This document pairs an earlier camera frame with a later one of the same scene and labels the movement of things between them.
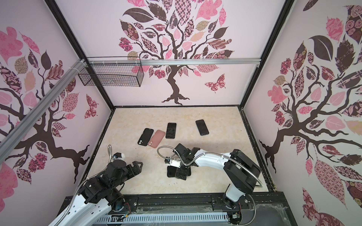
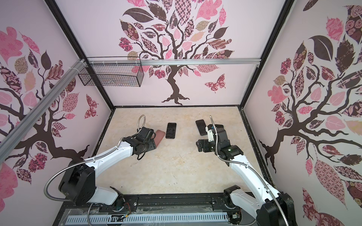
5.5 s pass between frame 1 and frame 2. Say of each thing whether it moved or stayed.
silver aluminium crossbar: stayed
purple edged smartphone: stayed
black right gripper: moved
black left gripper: moved
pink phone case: stayed
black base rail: stayed
